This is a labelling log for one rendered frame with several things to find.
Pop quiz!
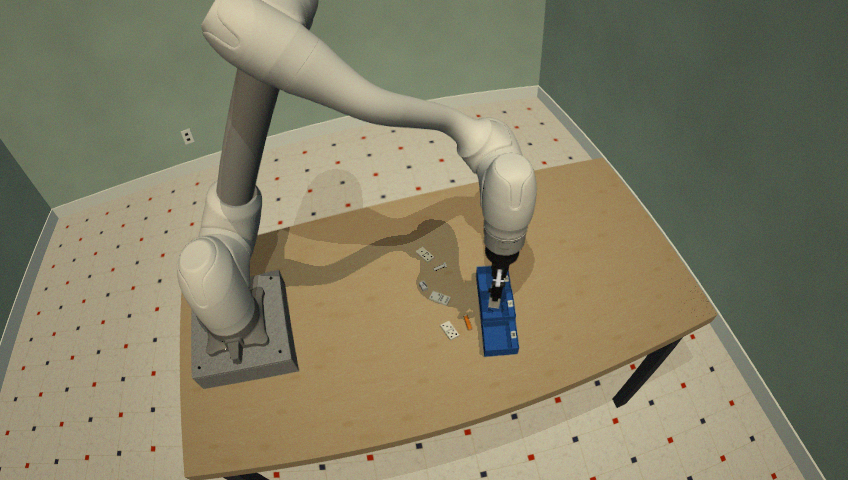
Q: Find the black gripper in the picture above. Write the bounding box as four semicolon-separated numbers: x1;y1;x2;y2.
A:
485;247;520;308

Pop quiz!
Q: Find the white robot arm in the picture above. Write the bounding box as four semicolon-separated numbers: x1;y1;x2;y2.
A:
177;0;537;364

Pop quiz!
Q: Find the white domino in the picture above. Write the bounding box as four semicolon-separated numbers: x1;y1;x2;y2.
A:
429;291;451;306
440;321;459;340

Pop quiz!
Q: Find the blue rack of labelled bins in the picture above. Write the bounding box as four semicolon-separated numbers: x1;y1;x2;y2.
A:
476;266;519;357

